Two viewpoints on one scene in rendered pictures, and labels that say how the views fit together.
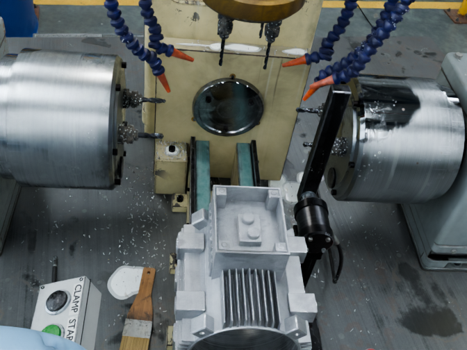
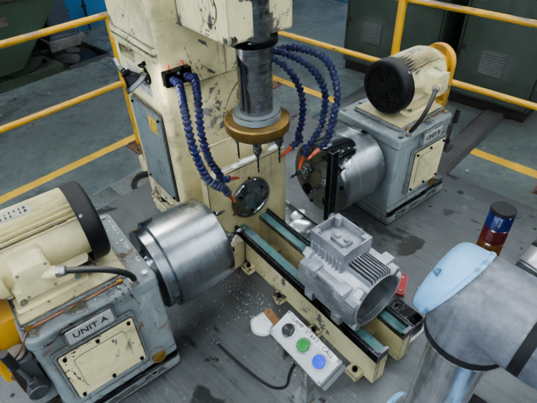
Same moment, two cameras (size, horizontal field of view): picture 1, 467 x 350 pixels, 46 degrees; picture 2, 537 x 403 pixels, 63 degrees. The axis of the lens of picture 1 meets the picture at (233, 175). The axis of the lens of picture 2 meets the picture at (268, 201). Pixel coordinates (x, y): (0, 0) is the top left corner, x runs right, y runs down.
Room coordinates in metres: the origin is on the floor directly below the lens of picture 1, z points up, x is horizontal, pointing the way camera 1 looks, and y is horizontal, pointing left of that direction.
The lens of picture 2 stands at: (-0.14, 0.49, 1.92)
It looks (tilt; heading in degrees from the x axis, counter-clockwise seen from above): 40 degrees down; 333
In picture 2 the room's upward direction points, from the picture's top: 2 degrees counter-clockwise
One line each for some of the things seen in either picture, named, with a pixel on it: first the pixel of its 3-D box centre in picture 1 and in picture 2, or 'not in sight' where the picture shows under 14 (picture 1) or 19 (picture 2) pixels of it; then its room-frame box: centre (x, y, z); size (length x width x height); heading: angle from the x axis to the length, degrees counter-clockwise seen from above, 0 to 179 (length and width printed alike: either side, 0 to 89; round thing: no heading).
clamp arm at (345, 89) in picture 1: (321, 150); (331, 187); (0.68, -0.14, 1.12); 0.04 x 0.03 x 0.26; 10
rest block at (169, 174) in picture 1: (171, 167); (231, 250); (0.84, 0.14, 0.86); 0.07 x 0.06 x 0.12; 100
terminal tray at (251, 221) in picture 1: (246, 233); (340, 243); (0.49, -0.03, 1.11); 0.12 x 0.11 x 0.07; 10
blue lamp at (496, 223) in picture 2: not in sight; (500, 217); (0.31, -0.37, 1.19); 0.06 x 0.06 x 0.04
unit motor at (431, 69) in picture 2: not in sight; (414, 110); (0.86, -0.61, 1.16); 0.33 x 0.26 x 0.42; 100
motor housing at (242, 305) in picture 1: (239, 292); (348, 276); (0.45, -0.04, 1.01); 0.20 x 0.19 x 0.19; 10
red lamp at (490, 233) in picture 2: not in sight; (495, 231); (0.31, -0.37, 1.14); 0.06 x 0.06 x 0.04
